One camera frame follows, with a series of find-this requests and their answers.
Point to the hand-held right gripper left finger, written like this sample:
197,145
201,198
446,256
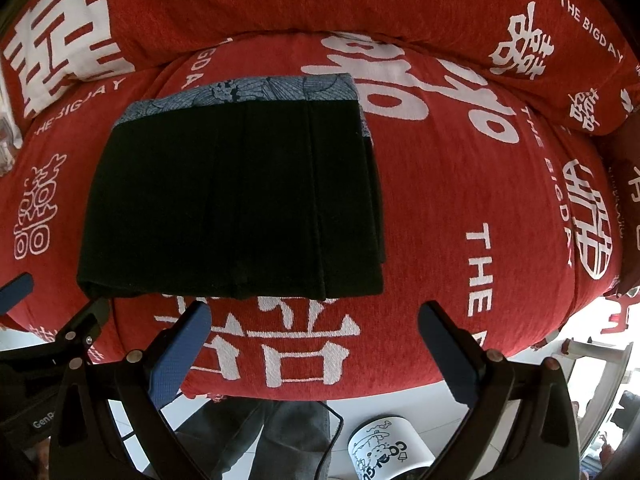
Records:
180,355

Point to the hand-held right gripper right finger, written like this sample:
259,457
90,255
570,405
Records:
450,355

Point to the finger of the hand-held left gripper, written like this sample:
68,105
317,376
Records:
15,291
85,327

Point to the black pants with patterned waistband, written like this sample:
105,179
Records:
225,200

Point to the white printed bucket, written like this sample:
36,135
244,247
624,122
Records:
385,450

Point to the person's grey trouser leg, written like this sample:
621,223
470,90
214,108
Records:
285,440

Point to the red bag with white lettering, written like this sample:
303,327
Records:
450,210

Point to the pale grey bundle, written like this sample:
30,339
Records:
6,130

